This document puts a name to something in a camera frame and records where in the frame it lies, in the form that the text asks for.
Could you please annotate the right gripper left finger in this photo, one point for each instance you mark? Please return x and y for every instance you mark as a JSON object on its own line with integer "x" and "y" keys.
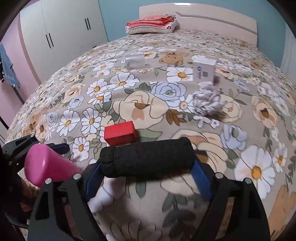
{"x": 61, "y": 210}

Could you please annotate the clear plastic cup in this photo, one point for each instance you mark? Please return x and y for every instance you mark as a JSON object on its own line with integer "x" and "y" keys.
{"x": 136, "y": 61}

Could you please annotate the floral bed cover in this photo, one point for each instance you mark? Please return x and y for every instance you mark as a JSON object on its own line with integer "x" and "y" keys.
{"x": 252, "y": 137}

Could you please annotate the red wooden block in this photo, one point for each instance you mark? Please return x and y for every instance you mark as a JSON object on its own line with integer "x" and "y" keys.
{"x": 120, "y": 134}

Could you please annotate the black foam roller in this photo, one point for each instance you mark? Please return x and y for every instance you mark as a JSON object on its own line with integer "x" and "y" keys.
{"x": 147, "y": 158}

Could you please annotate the crumpled white tissue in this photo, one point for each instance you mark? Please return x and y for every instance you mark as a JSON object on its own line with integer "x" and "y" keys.
{"x": 207, "y": 100}

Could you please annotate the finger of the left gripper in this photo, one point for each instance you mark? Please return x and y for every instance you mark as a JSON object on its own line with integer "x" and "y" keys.
{"x": 62, "y": 148}

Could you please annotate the white floral pillow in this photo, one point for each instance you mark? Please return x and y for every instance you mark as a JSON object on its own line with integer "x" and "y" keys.
{"x": 142, "y": 29}

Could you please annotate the pink plastic cup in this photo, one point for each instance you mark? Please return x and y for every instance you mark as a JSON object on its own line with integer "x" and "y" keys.
{"x": 42, "y": 162}

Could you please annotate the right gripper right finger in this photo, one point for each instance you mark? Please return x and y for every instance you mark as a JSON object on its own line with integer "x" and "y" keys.
{"x": 248, "y": 220}

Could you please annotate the white wardrobe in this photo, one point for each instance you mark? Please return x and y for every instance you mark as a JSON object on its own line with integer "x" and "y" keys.
{"x": 57, "y": 32}

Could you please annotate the blue hanging cloth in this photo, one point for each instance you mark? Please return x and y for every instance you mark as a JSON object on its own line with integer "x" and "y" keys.
{"x": 9, "y": 74}

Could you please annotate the red folded blanket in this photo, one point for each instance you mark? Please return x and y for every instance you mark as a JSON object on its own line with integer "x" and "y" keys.
{"x": 155, "y": 21}

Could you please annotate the black clothes stand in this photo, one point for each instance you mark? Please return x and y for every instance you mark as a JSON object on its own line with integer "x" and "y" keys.
{"x": 11, "y": 101}

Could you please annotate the cream bed headboard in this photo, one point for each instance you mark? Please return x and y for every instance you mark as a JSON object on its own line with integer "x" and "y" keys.
{"x": 204, "y": 17}

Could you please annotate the white medicine box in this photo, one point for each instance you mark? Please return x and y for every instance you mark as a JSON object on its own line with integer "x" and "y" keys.
{"x": 204, "y": 70}

